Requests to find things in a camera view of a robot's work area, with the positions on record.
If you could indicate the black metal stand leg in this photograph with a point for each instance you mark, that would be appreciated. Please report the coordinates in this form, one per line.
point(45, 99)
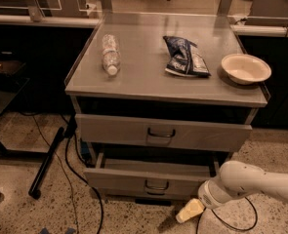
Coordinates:
point(34, 190)

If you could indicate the grey top drawer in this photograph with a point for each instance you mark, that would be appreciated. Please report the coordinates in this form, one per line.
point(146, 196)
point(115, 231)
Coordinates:
point(162, 133)

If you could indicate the clear plastic water bottle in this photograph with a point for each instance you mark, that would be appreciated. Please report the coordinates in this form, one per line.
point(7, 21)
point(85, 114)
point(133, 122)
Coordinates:
point(111, 54)

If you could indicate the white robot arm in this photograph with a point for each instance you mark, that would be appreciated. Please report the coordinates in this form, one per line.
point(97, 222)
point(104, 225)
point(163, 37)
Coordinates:
point(234, 181)

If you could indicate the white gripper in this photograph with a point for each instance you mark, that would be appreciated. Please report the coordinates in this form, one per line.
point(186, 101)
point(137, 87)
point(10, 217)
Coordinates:
point(208, 194)

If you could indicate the white bowl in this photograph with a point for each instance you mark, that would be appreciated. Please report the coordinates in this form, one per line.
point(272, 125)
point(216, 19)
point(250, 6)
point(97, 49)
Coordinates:
point(245, 69)

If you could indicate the grey drawer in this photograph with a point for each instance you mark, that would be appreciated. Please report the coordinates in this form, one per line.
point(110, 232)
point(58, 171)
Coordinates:
point(154, 180)
point(162, 133)

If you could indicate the dark side shelf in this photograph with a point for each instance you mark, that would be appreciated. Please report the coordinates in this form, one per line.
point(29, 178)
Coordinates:
point(12, 80)

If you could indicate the grey drawer cabinet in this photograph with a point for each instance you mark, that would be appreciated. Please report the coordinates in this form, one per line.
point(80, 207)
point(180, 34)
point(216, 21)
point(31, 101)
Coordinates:
point(143, 89)

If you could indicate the blue chip bag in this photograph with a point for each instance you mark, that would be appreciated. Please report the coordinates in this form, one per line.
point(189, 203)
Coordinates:
point(185, 59)

